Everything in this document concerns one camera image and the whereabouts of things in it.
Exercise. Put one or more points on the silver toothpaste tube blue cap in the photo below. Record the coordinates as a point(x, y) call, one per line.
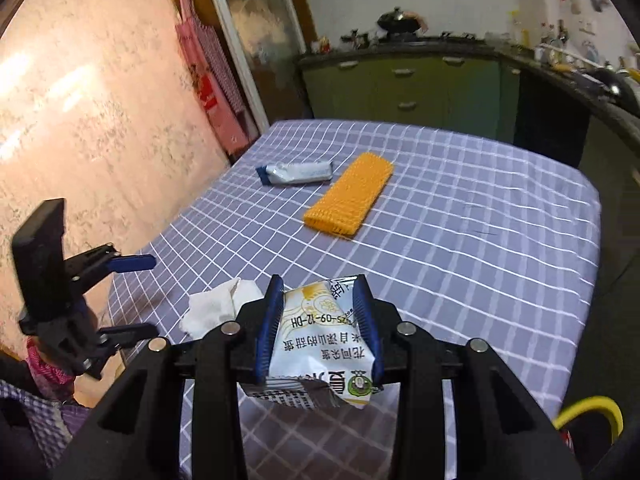
point(295, 173)

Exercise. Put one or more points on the black built-in oven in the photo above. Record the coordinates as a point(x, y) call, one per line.
point(550, 115)

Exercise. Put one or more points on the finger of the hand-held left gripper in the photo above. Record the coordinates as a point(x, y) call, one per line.
point(132, 262)
point(130, 334)

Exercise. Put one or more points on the purple checked cloth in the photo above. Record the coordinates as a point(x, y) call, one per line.
point(30, 410)

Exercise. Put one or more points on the row of condiment bottles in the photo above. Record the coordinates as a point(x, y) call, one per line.
point(552, 42)

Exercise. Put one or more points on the gas stove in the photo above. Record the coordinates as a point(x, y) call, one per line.
point(415, 40)

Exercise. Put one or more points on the glass door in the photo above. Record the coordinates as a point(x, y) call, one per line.
point(260, 20)

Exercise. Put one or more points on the red checked apron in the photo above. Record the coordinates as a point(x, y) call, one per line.
point(215, 85)

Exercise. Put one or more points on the white and yellow snack wrapper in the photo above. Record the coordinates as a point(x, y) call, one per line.
point(320, 340)

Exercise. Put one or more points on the black wok with lid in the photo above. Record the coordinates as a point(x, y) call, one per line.
point(400, 21)

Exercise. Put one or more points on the purple checked tablecloth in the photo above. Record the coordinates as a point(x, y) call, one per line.
point(450, 260)

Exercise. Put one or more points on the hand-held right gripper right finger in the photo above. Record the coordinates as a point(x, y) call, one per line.
point(367, 330)

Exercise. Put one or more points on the yellow rimmed chair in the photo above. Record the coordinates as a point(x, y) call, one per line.
point(590, 401)

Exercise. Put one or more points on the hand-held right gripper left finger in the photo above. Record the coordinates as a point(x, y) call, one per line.
point(267, 330)

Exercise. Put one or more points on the orange knitted cloth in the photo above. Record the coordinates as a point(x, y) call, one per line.
point(350, 195)

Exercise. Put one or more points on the white paper towel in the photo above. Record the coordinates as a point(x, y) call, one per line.
point(210, 310)

